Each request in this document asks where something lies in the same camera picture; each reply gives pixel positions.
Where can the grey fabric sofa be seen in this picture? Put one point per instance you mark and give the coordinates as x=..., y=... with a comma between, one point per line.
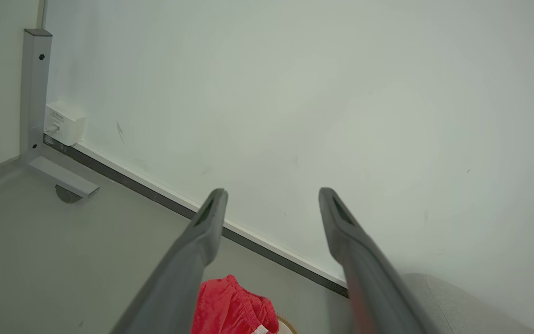
x=461, y=311

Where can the red jersey garment with lettering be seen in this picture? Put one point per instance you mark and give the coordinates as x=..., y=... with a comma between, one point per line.
x=230, y=308

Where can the white wall power box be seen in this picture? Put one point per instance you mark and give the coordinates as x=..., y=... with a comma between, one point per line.
x=65, y=123

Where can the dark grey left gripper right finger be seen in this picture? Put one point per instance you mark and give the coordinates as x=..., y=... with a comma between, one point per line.
x=369, y=273

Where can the round grey foot pad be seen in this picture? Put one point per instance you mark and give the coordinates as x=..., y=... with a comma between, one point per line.
x=66, y=195

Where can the grey metal frame post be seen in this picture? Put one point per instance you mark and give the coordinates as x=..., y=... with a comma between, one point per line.
x=35, y=93

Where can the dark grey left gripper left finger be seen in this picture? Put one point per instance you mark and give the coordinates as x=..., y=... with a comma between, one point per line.
x=179, y=273

